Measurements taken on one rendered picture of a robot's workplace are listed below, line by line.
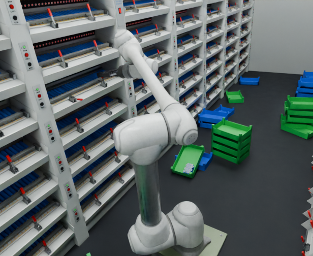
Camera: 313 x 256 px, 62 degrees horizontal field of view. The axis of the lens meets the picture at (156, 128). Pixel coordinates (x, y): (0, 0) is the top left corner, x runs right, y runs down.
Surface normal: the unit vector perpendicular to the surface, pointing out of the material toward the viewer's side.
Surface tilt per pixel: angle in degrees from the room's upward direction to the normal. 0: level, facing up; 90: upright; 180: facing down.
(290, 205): 0
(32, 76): 90
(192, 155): 26
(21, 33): 90
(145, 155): 100
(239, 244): 0
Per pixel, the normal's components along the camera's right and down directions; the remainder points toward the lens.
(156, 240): 0.27, 0.44
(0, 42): 0.83, 0.46
